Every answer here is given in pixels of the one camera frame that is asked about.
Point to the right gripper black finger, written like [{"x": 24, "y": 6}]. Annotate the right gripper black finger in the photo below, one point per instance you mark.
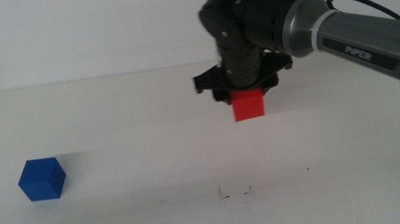
[
  {"x": 269, "y": 85},
  {"x": 223, "y": 97}
]

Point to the red cube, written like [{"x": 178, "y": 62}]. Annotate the red cube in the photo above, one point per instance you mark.
[{"x": 248, "y": 105}]

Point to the blue cube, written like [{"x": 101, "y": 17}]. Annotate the blue cube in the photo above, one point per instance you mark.
[{"x": 42, "y": 180}]

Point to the right grey black robot arm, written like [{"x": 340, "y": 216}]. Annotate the right grey black robot arm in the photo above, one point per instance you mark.
[{"x": 374, "y": 44}]

